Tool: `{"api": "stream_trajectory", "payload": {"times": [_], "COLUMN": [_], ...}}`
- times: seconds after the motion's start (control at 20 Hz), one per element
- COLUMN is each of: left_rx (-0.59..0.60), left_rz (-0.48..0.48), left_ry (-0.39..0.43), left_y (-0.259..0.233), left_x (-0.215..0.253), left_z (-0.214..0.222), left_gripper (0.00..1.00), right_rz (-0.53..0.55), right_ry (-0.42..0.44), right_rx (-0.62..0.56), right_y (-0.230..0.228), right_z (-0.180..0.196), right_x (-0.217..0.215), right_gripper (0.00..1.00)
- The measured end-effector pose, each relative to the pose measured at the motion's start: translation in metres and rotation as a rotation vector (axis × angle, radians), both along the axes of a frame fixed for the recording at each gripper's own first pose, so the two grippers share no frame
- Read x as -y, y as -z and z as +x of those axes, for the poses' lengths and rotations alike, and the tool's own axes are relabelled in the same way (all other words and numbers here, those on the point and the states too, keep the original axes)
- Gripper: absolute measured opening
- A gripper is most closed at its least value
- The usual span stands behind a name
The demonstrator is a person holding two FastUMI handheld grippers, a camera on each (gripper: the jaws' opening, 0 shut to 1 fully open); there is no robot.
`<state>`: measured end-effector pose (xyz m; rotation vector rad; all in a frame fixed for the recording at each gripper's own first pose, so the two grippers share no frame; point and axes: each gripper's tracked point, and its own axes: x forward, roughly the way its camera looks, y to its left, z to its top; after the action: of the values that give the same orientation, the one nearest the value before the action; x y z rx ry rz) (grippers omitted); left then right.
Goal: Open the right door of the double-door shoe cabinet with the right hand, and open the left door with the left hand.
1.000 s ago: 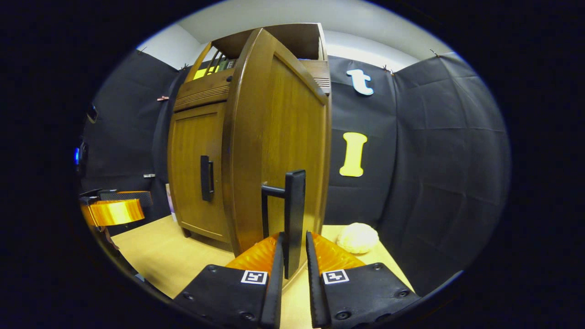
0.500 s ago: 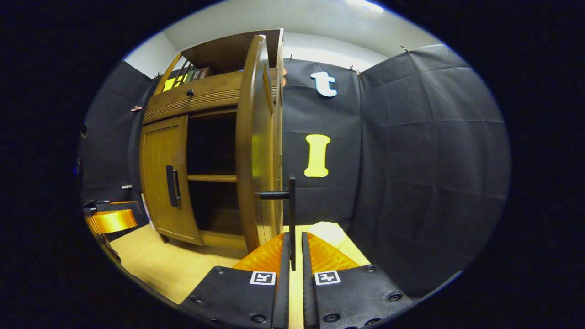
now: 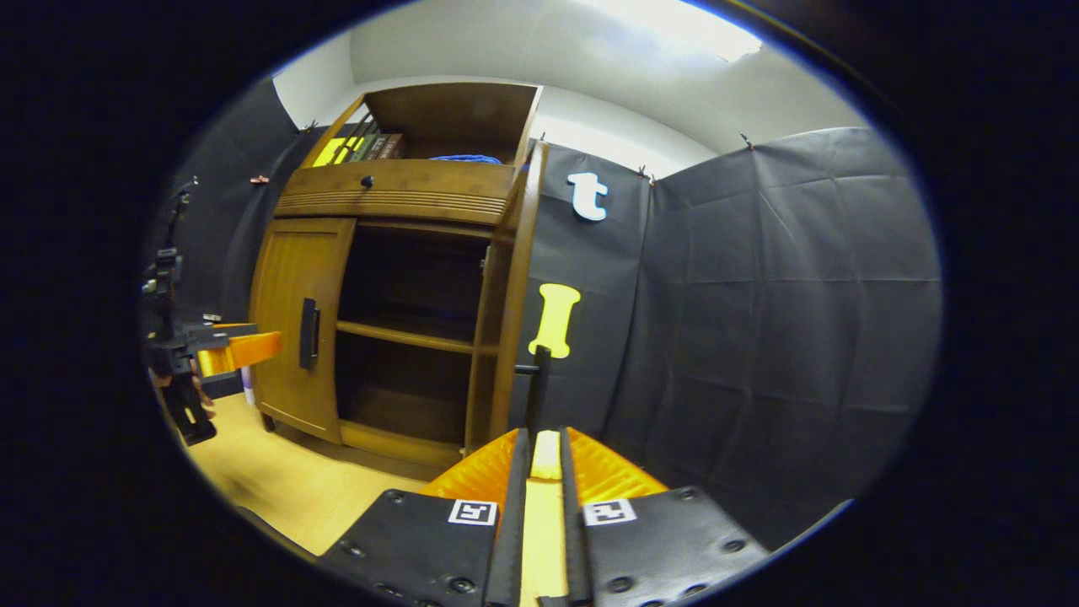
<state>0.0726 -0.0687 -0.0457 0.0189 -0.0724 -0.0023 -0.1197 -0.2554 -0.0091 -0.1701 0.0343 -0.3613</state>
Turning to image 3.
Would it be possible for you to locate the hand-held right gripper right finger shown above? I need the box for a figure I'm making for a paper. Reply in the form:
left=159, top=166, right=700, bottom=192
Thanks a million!
left=558, top=426, right=772, bottom=607

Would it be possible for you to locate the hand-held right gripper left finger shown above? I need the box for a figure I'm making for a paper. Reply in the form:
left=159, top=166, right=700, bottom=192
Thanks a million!
left=319, top=427, right=532, bottom=607

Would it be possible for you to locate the wooden shoe cabinet door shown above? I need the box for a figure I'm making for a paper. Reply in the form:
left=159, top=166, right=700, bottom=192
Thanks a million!
left=489, top=139, right=550, bottom=456
left=250, top=218, right=357, bottom=445

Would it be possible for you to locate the black door handle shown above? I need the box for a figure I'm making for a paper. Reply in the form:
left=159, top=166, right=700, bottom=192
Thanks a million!
left=514, top=344, right=554, bottom=439
left=298, top=297, right=322, bottom=371

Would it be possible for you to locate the wooden double-door shoe cabinet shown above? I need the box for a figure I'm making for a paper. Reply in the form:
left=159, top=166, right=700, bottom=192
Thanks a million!
left=249, top=82, right=545, bottom=470

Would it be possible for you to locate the wooden cabinet shelf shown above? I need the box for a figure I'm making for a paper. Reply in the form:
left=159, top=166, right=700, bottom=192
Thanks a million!
left=336, top=320, right=475, bottom=355

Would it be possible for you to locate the wooden cabinet drawer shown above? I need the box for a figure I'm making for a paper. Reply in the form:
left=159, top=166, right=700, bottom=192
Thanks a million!
left=274, top=160, right=517, bottom=226

